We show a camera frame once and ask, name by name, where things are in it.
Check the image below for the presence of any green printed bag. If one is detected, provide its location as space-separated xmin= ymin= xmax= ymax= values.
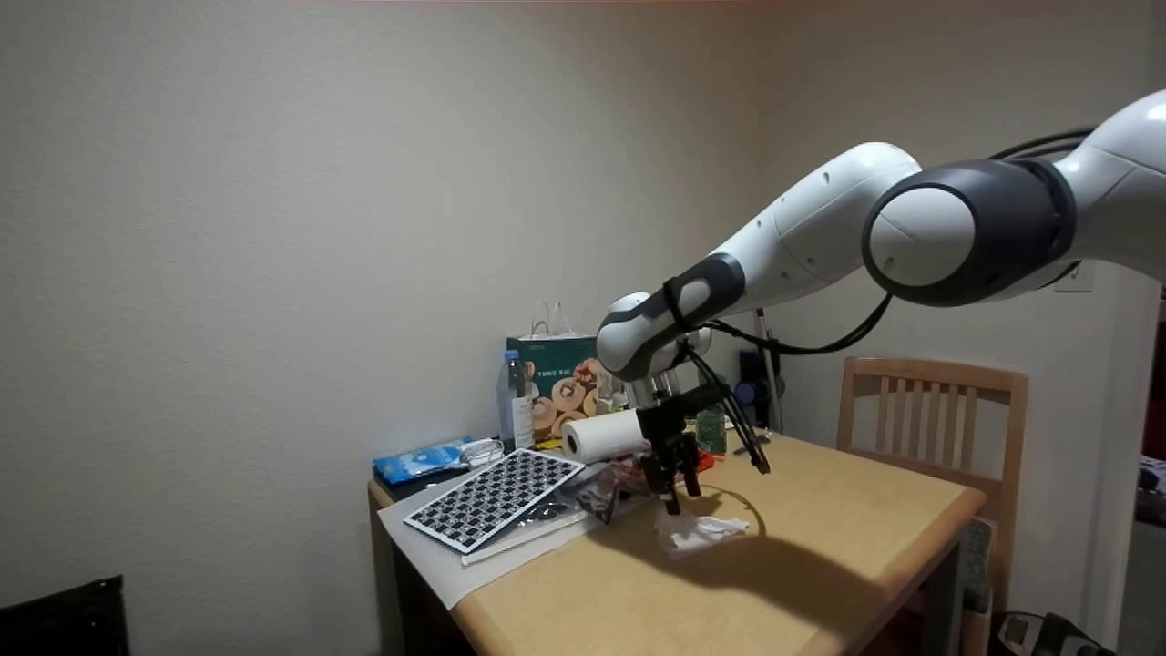
xmin=501 ymin=331 xmax=637 ymax=451

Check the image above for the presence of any blue wipes pack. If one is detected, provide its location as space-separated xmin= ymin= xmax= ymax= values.
xmin=373 ymin=434 xmax=507 ymax=497

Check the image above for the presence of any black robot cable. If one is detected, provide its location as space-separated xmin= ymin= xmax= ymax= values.
xmin=707 ymin=125 xmax=1095 ymax=359

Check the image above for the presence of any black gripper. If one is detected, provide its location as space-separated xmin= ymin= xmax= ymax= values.
xmin=633 ymin=390 xmax=721 ymax=519

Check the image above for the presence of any wooden chair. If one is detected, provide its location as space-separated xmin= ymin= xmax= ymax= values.
xmin=834 ymin=353 xmax=1035 ymax=656

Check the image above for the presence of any white bottle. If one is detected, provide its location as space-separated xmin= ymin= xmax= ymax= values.
xmin=497 ymin=350 xmax=540 ymax=454

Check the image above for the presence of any white paper towel roll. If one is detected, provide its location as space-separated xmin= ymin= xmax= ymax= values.
xmin=558 ymin=409 xmax=651 ymax=468

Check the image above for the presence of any black grey floor item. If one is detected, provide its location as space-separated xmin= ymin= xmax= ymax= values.
xmin=996 ymin=607 xmax=1118 ymax=656

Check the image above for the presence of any black box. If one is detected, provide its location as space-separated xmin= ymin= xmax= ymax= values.
xmin=0 ymin=573 xmax=135 ymax=656

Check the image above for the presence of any small green bottle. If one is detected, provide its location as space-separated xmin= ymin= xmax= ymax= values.
xmin=691 ymin=403 xmax=729 ymax=460

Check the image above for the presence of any black device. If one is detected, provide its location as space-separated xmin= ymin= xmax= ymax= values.
xmin=733 ymin=341 xmax=788 ymax=434

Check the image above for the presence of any clear plastic wrapper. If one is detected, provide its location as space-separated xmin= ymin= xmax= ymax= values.
xmin=662 ymin=509 xmax=759 ymax=556

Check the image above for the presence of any black white checkerboard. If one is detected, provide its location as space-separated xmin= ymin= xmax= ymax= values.
xmin=402 ymin=446 xmax=591 ymax=556

